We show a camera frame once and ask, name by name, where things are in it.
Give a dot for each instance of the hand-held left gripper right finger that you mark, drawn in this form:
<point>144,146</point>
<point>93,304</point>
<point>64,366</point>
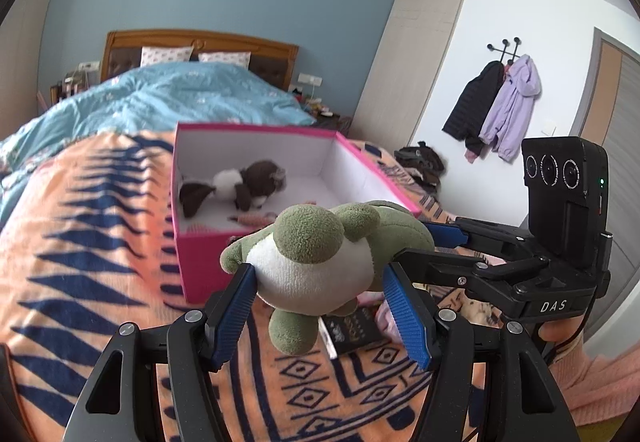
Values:
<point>405,317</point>

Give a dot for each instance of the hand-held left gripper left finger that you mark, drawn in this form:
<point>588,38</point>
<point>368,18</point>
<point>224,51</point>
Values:
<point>235,317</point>

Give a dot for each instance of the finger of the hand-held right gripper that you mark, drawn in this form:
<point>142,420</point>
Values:
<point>445,233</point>
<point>440,267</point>

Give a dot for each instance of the pink cardboard box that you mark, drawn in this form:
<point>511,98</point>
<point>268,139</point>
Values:
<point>200,262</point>

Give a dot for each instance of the green frog plush toy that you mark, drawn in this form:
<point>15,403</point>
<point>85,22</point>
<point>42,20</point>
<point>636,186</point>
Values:
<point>305,242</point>

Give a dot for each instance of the person's right forearm pink sleeve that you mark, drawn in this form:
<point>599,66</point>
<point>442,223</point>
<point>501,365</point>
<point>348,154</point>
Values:
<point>600,382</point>

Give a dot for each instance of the person's right hand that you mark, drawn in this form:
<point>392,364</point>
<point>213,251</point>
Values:
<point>556,333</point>

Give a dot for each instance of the black book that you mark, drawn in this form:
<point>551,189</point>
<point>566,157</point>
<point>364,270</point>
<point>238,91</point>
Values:
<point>355,332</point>

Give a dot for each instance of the pile of dark clothes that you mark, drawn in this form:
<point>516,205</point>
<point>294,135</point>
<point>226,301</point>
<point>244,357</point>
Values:
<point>420,162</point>

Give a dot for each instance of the pink hanging garment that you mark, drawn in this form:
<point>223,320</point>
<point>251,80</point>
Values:
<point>472,156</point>

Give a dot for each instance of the purple hooded jacket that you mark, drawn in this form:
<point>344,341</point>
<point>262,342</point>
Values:
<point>510,112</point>

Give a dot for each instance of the grey and wood door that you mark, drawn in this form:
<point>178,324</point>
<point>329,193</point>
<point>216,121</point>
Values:
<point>615,97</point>

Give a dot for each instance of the black puffer jacket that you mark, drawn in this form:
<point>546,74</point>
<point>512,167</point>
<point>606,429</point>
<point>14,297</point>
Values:
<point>470,107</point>

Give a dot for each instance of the brown and white plush toy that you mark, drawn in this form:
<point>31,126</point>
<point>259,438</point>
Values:
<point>260,177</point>

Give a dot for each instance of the dark cloth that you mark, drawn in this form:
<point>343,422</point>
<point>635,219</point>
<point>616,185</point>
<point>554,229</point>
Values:
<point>332,123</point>

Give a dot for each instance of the orange patterned blanket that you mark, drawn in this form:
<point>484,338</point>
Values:
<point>90,232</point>

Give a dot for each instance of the cluttered nightstand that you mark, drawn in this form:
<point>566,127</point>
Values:
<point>320,104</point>
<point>70,87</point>

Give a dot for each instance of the beige wardrobe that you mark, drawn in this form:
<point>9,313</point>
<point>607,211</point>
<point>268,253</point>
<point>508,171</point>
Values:
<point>415,52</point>

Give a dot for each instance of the blue floral duvet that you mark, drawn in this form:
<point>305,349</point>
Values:
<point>150,97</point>

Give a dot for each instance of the white dotted pillow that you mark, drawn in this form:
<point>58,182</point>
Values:
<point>225,59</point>
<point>165,56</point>

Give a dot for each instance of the wooden bed headboard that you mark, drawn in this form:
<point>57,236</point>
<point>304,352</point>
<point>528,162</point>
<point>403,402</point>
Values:
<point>200,39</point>

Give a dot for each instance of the white light switch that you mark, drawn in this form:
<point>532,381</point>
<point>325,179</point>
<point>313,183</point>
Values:
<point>550,127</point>

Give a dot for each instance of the black wall coat rack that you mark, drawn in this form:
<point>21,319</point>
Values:
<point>505,49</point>

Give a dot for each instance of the white wall socket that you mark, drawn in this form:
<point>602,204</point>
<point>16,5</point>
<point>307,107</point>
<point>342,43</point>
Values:
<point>310,80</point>
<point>89,66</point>

